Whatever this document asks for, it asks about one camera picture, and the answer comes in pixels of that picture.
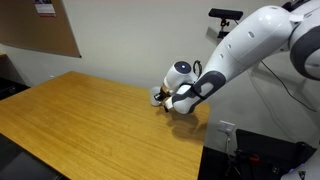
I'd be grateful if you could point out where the white ceramic mug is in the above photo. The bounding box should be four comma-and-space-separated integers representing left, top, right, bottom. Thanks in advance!
149, 85, 165, 108

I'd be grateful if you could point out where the orange and black clamp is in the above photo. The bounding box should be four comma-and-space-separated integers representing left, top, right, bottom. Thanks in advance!
233, 149, 261, 180

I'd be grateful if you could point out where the brown cork board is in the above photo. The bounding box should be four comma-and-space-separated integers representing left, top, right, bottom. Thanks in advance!
0, 0, 82, 59

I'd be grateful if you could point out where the black stereo camera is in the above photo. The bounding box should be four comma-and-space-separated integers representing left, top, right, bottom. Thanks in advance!
208, 7, 245, 40

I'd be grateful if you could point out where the black equipment case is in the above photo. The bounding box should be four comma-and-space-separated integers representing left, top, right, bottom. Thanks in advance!
232, 128, 318, 180

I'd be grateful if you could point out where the thin black wall cable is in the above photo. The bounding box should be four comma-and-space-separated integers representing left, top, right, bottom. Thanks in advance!
259, 59, 320, 113

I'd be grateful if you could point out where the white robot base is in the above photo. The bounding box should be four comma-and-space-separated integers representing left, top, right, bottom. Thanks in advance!
279, 149, 320, 180

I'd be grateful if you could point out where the white plug cord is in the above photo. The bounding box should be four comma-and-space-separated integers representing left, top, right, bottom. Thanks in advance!
225, 131, 232, 155

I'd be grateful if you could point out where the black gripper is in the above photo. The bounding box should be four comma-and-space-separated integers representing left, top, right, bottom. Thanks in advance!
154, 92, 167, 102

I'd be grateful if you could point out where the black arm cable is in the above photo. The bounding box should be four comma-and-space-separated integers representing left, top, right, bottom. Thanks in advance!
192, 59, 204, 78

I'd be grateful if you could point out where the white wall outlet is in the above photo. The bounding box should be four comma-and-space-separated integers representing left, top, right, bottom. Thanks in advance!
217, 119, 236, 135

